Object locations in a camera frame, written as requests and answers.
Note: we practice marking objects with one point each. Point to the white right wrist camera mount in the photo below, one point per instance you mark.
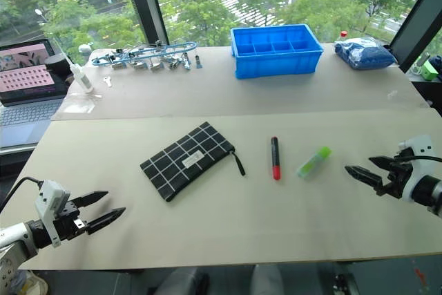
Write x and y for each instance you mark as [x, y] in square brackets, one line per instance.
[421, 150]

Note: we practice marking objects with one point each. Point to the dark window frame pillar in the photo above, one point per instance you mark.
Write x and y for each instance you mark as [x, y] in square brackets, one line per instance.
[418, 15]
[145, 1]

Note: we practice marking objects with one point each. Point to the clear plastic sheet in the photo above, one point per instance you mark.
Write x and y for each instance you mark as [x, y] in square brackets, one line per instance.
[81, 103]

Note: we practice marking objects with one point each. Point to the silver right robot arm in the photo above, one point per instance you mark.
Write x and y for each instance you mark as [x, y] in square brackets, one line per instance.
[430, 191]

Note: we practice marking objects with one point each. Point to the small blue metal clip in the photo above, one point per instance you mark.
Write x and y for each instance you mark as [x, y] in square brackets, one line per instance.
[198, 63]

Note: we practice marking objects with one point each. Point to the blue looped clip rack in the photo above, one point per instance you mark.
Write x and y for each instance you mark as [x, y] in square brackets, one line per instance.
[145, 52]

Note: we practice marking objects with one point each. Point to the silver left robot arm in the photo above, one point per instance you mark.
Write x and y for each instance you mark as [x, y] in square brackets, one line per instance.
[14, 236]

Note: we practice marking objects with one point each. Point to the blue plastic compartment bin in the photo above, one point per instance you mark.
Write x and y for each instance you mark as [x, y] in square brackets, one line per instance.
[276, 56]

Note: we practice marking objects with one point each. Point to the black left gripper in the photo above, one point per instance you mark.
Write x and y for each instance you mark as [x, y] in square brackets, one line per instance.
[70, 222]

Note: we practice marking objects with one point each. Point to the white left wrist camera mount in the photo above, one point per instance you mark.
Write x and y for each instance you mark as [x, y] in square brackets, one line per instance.
[48, 201]

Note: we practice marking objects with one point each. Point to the small silver key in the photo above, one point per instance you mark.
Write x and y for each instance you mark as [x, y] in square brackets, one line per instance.
[108, 82]

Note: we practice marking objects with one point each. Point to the black cylindrical speaker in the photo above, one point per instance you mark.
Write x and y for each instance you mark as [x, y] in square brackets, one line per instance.
[58, 64]

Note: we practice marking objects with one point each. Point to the grey laptop with pink screen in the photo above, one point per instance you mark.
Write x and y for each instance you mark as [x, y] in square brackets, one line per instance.
[27, 101]

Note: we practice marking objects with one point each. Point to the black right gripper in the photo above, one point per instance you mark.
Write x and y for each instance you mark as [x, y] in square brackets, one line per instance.
[397, 179]

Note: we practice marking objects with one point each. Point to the green box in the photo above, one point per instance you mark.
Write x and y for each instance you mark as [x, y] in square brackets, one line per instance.
[431, 70]

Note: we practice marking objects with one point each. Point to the black grid pencil pouch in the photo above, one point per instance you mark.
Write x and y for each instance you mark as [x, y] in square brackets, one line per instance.
[186, 162]

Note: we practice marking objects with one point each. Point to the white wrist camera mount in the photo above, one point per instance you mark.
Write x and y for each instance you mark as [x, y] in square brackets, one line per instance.
[48, 201]
[421, 150]

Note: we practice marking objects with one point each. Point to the white squeeze bottle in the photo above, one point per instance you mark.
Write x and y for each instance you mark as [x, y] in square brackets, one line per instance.
[81, 79]

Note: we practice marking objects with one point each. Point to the light grey rounded shape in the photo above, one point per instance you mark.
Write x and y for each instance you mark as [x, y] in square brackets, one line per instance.
[266, 279]

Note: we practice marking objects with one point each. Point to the blue filled plastic bag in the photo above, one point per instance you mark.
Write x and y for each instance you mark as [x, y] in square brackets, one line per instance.
[364, 54]

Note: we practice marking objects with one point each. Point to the dark table leg caster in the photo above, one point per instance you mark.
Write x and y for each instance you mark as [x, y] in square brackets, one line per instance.
[343, 284]

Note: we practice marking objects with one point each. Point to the black marker with red cap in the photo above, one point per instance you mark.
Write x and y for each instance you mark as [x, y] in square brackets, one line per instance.
[275, 160]

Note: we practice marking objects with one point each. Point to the grey round object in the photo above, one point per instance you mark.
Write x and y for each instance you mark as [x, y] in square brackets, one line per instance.
[85, 49]

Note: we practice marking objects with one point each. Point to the green glue stick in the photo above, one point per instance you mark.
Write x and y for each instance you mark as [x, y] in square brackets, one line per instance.
[312, 163]

